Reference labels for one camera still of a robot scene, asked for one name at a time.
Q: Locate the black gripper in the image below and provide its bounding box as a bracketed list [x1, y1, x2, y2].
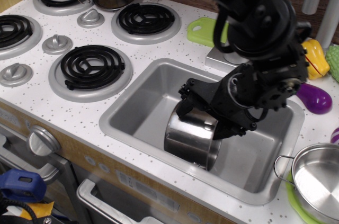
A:
[175, 64, 257, 140]

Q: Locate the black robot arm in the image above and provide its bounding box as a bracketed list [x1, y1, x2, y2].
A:
[176, 0, 311, 140]

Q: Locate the grey sink basin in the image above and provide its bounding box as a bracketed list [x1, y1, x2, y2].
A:
[99, 58, 305, 205]

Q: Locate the green cutting board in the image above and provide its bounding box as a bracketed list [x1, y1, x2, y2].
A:
[186, 17, 217, 48]

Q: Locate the back right black burner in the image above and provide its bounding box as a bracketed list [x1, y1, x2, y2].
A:
[111, 3, 181, 45]

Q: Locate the black burner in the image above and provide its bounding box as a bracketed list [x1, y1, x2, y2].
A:
[1, 15, 42, 60]
[48, 45, 133, 103]
[111, 3, 181, 45]

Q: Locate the purple toy eggplant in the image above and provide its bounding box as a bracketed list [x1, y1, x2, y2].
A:
[297, 83, 333, 114]

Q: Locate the green plate under pan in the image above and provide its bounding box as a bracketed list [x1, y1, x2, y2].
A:
[286, 173, 321, 224]

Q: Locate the front right black burner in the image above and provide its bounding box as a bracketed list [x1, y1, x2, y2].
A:
[48, 45, 133, 103]

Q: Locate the yellow toy bell pepper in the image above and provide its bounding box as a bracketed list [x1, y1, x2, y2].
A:
[302, 39, 330, 80]

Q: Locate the purple striped toy vegetable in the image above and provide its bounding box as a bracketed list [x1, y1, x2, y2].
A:
[331, 127, 339, 145]

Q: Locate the green toy corn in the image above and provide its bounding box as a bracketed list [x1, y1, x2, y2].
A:
[325, 46, 339, 82]

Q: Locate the silver stove knob top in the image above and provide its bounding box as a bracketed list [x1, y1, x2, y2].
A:
[77, 8, 105, 29]

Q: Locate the silver stove knob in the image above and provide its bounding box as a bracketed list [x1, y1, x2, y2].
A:
[1, 63, 33, 87]
[42, 34, 73, 55]
[77, 8, 105, 29]

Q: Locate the silver oven knob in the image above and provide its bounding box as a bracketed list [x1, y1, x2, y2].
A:
[26, 125, 61, 157]

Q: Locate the silver stove knob middle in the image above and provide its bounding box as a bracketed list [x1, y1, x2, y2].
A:
[42, 34, 73, 55]

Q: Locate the silver stove knob bottom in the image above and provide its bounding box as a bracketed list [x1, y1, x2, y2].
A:
[1, 63, 33, 87]

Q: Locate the blue clamp tool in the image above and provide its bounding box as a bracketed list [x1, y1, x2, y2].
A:
[1, 169, 47, 203]

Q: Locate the left black burner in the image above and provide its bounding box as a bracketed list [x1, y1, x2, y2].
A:
[1, 15, 42, 60]

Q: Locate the steel pan with handle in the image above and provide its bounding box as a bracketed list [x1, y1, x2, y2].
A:
[273, 143, 338, 223]

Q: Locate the silver dishwasher door handle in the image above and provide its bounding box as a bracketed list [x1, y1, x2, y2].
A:
[76, 178, 170, 224]

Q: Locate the silver oven door handle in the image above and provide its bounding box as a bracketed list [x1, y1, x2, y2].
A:
[1, 127, 60, 185]

